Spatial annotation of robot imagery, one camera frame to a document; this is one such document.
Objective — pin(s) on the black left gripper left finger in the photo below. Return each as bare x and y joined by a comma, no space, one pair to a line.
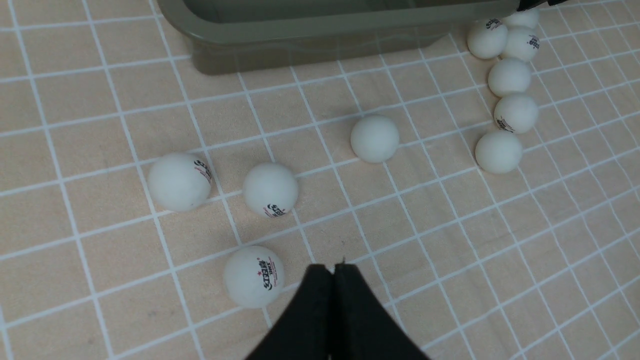
302,330

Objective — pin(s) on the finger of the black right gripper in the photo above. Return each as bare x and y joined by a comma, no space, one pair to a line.
525,5

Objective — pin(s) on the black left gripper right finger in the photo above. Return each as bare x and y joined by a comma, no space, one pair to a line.
362,329

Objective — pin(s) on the white ball with print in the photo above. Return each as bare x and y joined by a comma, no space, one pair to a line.
522,43

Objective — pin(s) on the white ball with logo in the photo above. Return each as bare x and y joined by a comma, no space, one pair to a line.
270,190

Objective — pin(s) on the plain white centre ball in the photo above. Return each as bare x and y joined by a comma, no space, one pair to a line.
375,139

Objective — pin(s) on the olive green plastic bin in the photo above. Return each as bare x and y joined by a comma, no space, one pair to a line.
230,36

